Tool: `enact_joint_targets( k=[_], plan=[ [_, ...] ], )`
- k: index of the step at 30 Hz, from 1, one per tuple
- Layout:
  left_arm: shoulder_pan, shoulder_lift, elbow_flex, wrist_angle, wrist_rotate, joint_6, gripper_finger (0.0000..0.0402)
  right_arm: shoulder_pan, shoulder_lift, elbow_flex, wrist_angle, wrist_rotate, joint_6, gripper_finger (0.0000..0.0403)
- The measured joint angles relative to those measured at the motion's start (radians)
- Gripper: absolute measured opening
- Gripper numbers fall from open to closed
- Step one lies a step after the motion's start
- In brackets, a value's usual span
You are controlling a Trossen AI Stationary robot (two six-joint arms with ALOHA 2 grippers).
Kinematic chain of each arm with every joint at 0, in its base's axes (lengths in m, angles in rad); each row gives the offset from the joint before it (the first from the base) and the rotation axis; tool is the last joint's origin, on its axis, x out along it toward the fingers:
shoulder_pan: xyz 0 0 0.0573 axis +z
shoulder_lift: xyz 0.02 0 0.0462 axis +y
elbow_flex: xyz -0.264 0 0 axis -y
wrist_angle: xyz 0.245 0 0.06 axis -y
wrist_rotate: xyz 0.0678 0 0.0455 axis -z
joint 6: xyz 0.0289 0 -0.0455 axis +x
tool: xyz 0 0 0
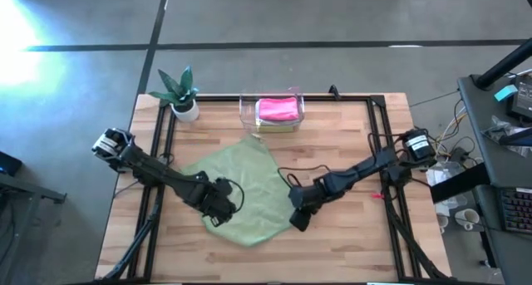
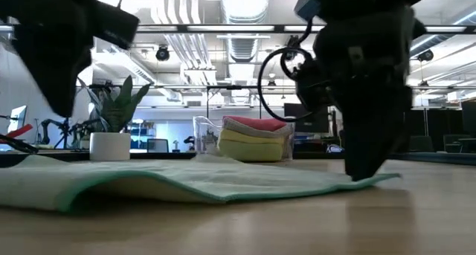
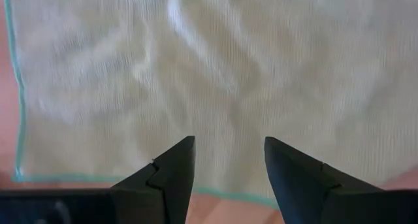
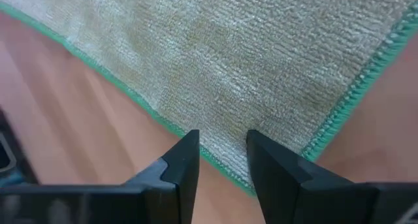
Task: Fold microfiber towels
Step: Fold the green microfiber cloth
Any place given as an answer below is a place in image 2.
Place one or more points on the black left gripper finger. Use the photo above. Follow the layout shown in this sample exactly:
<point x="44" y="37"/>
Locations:
<point x="56" y="73"/>

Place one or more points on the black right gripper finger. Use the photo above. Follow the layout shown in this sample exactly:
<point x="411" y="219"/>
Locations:
<point x="372" y="136"/>

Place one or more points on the pink microfiber towel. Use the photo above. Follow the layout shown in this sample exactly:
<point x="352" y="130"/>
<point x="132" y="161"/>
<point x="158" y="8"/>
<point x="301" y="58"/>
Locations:
<point x="256" y="123"/>

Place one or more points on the yellow microfiber towel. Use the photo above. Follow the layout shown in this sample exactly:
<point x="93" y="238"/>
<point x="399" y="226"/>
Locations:
<point x="253" y="138"/>

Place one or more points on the lime green microfiber towel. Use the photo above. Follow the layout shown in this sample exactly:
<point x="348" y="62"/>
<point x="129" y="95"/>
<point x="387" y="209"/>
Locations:
<point x="249" y="152"/>

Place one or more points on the sage green microfiber towel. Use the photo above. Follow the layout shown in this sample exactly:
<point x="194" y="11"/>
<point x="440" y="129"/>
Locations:
<point x="167" y="177"/>

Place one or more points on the black background robot arm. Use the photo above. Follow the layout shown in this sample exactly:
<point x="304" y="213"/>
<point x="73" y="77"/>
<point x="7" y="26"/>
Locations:
<point x="46" y="124"/>

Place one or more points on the black ceiling spotlight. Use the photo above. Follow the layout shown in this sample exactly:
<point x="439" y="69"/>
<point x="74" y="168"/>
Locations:
<point x="292" y="43"/>
<point x="425" y="56"/>
<point x="162" y="54"/>

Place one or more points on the white-backed monitor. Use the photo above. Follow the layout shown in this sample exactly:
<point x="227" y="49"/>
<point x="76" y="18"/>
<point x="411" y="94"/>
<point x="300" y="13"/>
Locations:
<point x="18" y="117"/>

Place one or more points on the black partition screen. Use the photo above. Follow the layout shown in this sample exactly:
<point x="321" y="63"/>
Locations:
<point x="435" y="125"/>

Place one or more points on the red bar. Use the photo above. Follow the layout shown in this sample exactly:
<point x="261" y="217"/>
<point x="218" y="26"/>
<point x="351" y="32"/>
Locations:
<point x="22" y="130"/>

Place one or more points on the black monitor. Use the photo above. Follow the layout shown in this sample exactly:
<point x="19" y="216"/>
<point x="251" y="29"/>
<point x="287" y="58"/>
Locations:
<point x="294" y="112"/>

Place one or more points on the snake plant in white pot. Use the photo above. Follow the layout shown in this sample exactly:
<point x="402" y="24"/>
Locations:
<point x="111" y="147"/>

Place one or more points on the clear plastic bin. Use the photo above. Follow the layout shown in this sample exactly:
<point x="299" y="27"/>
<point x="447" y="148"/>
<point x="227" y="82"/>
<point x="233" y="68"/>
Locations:
<point x="202" y="136"/>

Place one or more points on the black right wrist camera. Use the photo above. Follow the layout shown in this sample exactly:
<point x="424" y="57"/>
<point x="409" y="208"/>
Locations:
<point x="312" y="84"/>

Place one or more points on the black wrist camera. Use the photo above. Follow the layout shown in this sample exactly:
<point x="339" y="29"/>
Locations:
<point x="312" y="84"/>
<point x="115" y="24"/>

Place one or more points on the black aluminium table frame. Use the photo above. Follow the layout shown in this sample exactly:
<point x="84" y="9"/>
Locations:
<point x="439" y="157"/>

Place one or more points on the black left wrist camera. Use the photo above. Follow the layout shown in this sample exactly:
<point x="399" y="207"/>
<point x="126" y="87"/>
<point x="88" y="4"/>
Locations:
<point x="115" y="24"/>

